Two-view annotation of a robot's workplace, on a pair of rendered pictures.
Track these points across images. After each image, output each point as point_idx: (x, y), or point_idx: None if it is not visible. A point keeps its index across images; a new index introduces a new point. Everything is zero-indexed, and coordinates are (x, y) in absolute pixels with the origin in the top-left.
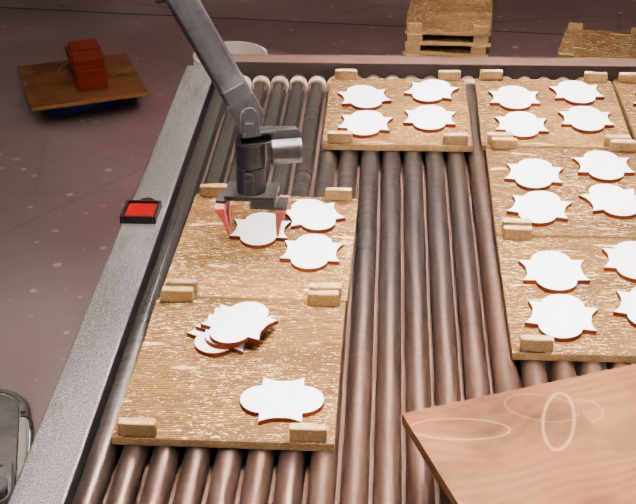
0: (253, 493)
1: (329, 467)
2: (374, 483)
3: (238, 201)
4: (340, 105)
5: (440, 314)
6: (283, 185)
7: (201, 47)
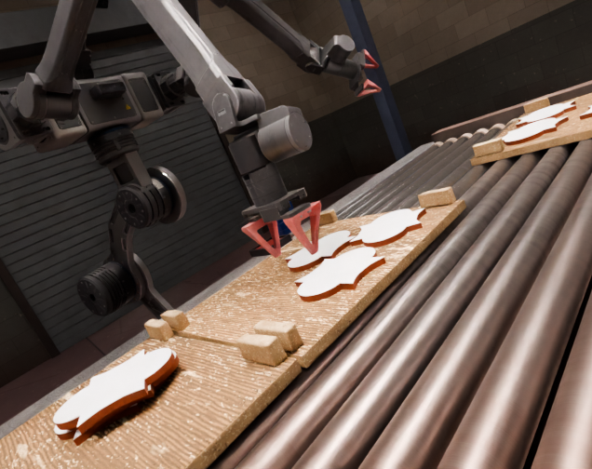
0: None
1: None
2: None
3: (339, 224)
4: (516, 127)
5: (470, 420)
6: (405, 204)
7: (170, 45)
